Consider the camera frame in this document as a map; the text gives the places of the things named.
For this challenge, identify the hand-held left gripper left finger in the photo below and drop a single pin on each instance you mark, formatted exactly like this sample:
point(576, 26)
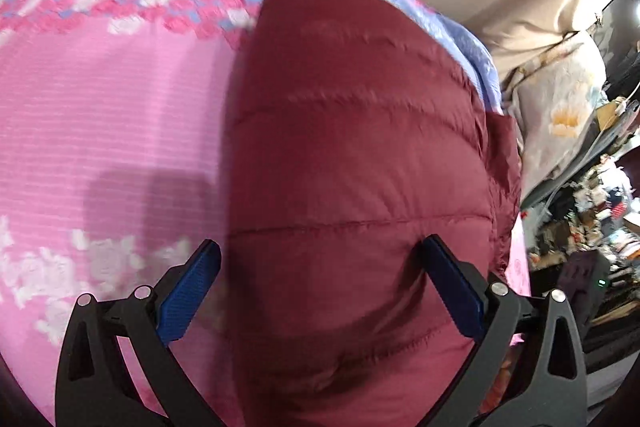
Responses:
point(187, 292)

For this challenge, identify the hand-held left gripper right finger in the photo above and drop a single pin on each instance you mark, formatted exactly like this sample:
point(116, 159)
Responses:
point(452, 287)

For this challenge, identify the maroon puffer jacket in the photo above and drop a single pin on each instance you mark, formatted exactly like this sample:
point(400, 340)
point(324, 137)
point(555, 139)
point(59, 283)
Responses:
point(360, 207)

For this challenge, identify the cluttered shelf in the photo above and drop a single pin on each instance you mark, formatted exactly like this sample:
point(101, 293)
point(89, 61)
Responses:
point(595, 227)

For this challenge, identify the grey floral quilt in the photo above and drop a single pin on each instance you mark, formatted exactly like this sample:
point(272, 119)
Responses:
point(555, 117)

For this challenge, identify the pink floral bed sheet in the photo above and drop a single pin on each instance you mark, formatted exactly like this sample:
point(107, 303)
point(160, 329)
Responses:
point(100, 107)

